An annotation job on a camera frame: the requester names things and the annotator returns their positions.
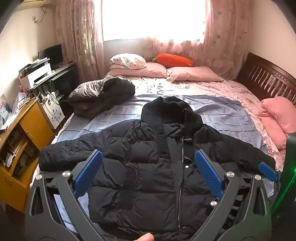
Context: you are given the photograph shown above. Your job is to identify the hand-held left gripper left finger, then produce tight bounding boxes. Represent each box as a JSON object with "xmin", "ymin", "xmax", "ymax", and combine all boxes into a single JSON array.
[{"xmin": 24, "ymin": 150, "xmax": 103, "ymax": 241}]

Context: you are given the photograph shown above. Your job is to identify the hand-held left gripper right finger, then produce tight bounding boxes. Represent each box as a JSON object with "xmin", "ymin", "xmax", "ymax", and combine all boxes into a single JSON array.
[{"xmin": 190, "ymin": 149, "xmax": 274, "ymax": 241}]

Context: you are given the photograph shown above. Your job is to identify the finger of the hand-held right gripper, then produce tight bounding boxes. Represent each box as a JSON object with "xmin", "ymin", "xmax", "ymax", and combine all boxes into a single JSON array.
[{"xmin": 258, "ymin": 162, "xmax": 279, "ymax": 182}]

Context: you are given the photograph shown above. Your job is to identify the black puffer jacket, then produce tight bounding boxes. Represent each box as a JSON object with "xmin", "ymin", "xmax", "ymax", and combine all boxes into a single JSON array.
[{"xmin": 38, "ymin": 96, "xmax": 277, "ymax": 241}]

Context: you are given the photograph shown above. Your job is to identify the person's left hand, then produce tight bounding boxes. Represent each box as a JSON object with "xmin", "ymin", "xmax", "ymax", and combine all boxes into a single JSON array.
[{"xmin": 134, "ymin": 233, "xmax": 155, "ymax": 241}]

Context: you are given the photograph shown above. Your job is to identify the pink pillows by headboard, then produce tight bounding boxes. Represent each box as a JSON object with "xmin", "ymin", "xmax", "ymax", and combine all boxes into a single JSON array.
[{"xmin": 258, "ymin": 96, "xmax": 296, "ymax": 150}]

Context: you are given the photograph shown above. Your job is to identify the blue striped sheet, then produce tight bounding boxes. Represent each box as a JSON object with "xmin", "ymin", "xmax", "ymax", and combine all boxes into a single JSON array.
[{"xmin": 53, "ymin": 94, "xmax": 278, "ymax": 234}]

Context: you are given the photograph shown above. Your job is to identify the yellow wooden cabinet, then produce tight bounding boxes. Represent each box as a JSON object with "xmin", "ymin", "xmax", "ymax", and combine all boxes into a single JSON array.
[{"xmin": 0, "ymin": 97, "xmax": 56, "ymax": 212}]

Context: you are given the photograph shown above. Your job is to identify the folded grey-brown jacket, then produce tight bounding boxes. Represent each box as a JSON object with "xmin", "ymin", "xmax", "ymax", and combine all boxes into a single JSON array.
[{"xmin": 68, "ymin": 77, "xmax": 136, "ymax": 116}]

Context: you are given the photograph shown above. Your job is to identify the pink printed bedsheet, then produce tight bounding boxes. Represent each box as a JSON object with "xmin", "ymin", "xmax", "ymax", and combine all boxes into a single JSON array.
[{"xmin": 102, "ymin": 73, "xmax": 286, "ymax": 167}]

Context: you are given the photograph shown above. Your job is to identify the dark wooden headboard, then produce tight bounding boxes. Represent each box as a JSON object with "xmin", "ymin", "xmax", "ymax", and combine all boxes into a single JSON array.
[{"xmin": 235, "ymin": 52, "xmax": 296, "ymax": 109}]

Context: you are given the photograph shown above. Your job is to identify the black computer desk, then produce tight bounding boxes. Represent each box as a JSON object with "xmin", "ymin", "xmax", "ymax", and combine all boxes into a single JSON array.
[{"xmin": 27, "ymin": 61, "xmax": 78, "ymax": 102}]

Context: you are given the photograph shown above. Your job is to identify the pink pillow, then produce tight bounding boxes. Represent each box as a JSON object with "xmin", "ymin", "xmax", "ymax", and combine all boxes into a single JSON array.
[
  {"xmin": 166, "ymin": 66, "xmax": 224, "ymax": 83},
  {"xmin": 108, "ymin": 62, "xmax": 168, "ymax": 78}
]

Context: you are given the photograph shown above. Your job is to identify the white printer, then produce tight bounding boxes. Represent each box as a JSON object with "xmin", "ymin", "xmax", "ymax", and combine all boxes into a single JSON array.
[{"xmin": 18, "ymin": 58, "xmax": 53, "ymax": 90}]

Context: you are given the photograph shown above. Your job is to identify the white floral pillow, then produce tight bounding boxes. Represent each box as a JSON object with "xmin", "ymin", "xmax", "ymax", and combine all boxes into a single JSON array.
[{"xmin": 109, "ymin": 53, "xmax": 147, "ymax": 70}]

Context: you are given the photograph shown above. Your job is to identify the orange carrot plush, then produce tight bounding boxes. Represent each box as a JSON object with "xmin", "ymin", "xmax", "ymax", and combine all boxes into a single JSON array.
[{"xmin": 151, "ymin": 53, "xmax": 194, "ymax": 68}]

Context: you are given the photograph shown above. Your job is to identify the black computer monitor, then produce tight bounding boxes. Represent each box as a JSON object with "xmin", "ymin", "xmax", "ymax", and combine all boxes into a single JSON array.
[{"xmin": 38, "ymin": 44, "xmax": 63, "ymax": 66}]

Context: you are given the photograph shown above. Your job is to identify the grey padded board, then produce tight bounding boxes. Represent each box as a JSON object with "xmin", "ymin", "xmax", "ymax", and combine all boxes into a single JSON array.
[{"xmin": 102, "ymin": 38, "xmax": 142, "ymax": 75}]

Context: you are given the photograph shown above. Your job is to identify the pink floral curtain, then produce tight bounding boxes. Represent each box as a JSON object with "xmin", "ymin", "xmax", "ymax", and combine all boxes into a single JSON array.
[{"xmin": 55, "ymin": 0, "xmax": 251, "ymax": 80}]

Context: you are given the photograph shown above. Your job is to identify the white air conditioner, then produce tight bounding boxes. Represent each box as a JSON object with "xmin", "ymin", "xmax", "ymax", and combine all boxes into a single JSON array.
[{"xmin": 14, "ymin": 0, "xmax": 52, "ymax": 11}]

